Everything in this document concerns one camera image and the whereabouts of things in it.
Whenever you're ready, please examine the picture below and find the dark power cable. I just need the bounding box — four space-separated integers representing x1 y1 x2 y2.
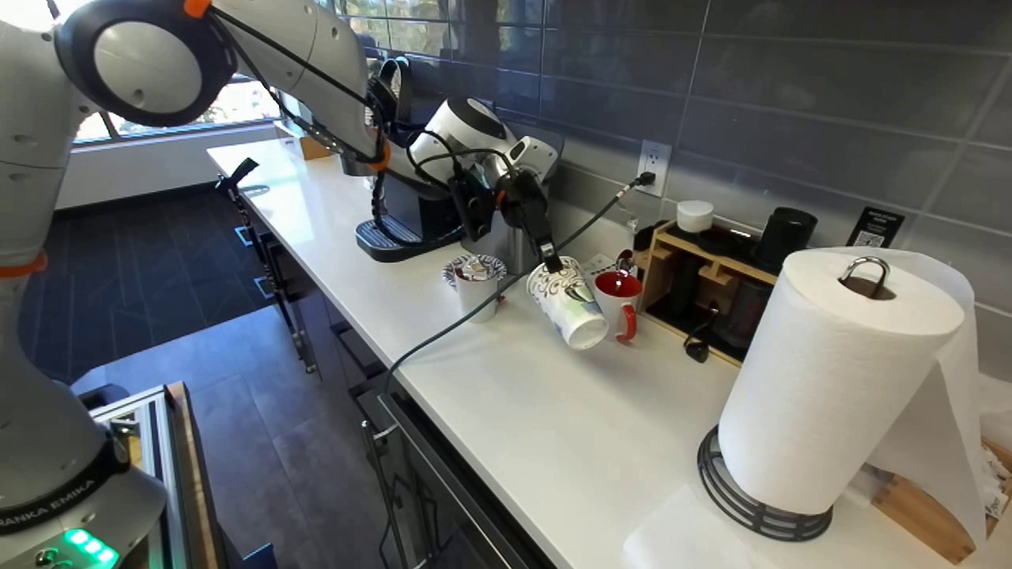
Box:
387 170 658 374

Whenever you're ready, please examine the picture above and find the black faucet handle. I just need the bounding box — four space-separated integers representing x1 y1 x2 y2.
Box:
217 156 264 202

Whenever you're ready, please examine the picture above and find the small black cord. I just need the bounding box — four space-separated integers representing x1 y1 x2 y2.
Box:
680 305 726 366

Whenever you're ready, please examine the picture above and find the white paper towel roll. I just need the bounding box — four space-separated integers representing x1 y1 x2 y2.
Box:
716 246 995 549

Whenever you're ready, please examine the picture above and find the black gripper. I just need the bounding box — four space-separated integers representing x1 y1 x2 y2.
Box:
493 169 565 278

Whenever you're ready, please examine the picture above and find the small white round container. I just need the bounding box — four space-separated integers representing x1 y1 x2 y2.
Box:
674 195 717 238

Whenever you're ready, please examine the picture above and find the wooden cutting board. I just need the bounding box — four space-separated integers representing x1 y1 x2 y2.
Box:
867 435 1012 566

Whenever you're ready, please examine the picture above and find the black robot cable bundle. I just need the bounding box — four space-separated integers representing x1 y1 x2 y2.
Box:
202 11 532 251

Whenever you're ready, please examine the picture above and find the black sign plaque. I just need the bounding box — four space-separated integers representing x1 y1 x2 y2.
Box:
846 202 907 251

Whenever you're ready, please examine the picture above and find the printed paper cup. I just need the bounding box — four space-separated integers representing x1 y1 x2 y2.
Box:
525 254 613 355

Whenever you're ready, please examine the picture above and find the red and white mug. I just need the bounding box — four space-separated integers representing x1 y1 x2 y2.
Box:
594 269 646 348

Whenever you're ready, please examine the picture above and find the black wire towel holder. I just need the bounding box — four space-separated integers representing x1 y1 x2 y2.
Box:
692 254 898 547

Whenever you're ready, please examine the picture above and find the dark counter cabinet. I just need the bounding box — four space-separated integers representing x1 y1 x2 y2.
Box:
236 202 557 569

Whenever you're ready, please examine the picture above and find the black coffee machine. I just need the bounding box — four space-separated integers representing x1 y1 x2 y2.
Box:
355 56 510 266

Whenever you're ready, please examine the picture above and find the aluminium frame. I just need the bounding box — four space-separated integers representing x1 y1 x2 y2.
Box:
90 381 194 569

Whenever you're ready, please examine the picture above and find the black cylinder container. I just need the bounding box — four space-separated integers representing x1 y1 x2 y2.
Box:
757 205 824 278

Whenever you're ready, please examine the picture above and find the wooden plank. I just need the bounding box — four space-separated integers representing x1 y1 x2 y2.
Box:
168 378 226 569

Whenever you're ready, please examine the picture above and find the white wall outlet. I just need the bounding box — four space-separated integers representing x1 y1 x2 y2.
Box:
637 135 674 198

